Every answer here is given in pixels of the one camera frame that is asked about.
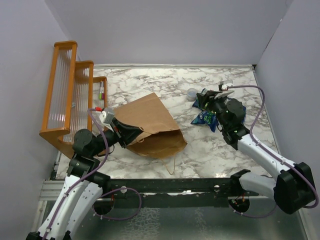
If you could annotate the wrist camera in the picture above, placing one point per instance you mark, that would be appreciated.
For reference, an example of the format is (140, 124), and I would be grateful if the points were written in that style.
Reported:
(224, 89)
(106, 115)

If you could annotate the dark blue snack bag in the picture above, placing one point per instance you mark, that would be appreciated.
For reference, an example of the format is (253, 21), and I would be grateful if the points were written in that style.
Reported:
(244, 114)

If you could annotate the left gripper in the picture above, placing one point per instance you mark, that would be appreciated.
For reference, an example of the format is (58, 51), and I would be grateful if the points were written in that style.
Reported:
(123, 132)

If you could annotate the blue green snack bag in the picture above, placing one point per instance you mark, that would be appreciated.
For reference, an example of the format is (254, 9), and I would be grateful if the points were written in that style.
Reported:
(211, 123)

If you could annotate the light blue snack bag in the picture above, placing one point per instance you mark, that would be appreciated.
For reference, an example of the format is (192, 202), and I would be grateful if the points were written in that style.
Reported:
(196, 102)

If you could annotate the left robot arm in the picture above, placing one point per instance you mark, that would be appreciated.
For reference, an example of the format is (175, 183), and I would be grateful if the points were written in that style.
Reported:
(83, 184)

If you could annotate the small clear plastic cup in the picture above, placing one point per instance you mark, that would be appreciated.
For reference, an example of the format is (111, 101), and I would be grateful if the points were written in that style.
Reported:
(191, 94)

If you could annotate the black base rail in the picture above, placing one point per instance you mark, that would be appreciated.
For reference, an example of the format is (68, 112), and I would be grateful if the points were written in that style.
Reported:
(172, 193)

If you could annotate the orange wooden rack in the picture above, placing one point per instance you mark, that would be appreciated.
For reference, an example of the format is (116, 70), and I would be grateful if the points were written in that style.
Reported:
(70, 94)

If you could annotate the markers in rack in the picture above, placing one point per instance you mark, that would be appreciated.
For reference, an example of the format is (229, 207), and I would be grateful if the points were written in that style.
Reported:
(101, 91)

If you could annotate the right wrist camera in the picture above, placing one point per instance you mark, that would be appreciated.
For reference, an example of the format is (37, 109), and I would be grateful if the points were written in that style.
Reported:
(224, 89)

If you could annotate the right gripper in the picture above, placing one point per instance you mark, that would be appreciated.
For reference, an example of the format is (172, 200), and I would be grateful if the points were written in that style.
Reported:
(203, 99)

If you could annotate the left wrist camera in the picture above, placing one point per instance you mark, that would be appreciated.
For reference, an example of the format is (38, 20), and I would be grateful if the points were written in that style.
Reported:
(106, 115)

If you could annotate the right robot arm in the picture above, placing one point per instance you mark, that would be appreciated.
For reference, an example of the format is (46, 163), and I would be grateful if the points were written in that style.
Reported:
(290, 184)

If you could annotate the brown paper bag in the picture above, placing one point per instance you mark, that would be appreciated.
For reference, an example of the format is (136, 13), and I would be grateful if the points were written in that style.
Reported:
(161, 136)

